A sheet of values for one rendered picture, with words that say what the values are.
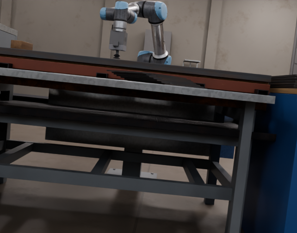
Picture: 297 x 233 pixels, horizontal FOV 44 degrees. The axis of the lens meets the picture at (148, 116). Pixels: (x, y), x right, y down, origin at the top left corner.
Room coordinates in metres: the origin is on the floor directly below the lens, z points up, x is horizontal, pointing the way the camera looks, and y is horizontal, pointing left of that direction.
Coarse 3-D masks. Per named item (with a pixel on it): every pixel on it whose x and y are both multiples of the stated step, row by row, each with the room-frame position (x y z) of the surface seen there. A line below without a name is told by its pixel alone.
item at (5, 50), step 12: (0, 48) 1.72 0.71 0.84; (60, 60) 1.75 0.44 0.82; (72, 60) 1.72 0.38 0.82; (84, 60) 1.72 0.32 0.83; (96, 60) 1.72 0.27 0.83; (108, 60) 1.72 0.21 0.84; (120, 60) 1.72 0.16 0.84; (180, 72) 1.73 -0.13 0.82; (192, 72) 1.73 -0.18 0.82; (204, 72) 1.73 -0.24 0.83; (216, 72) 1.73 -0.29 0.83; (228, 72) 1.73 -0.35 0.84
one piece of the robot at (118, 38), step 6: (114, 30) 2.11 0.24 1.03; (120, 30) 2.10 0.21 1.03; (114, 36) 2.11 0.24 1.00; (120, 36) 2.10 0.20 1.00; (126, 36) 2.14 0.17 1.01; (114, 42) 2.09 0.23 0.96; (120, 42) 2.10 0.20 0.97; (126, 42) 2.15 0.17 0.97; (114, 48) 2.10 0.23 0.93; (120, 48) 2.10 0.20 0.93
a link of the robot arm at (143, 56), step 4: (140, 52) 2.84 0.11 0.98; (144, 52) 2.82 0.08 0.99; (148, 52) 2.82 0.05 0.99; (152, 52) 2.84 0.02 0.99; (140, 56) 2.83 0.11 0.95; (144, 56) 2.82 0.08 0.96; (148, 56) 2.81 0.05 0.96; (140, 60) 2.83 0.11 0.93; (144, 60) 2.81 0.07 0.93; (148, 60) 2.80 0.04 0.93
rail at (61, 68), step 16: (16, 64) 1.72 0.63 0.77; (32, 64) 1.72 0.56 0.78; (48, 64) 1.72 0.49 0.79; (64, 64) 1.72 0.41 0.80; (80, 64) 1.75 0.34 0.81; (96, 64) 1.75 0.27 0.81; (192, 80) 1.73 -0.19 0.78; (208, 80) 1.73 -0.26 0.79; (224, 80) 1.73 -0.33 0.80; (240, 80) 1.76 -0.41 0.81
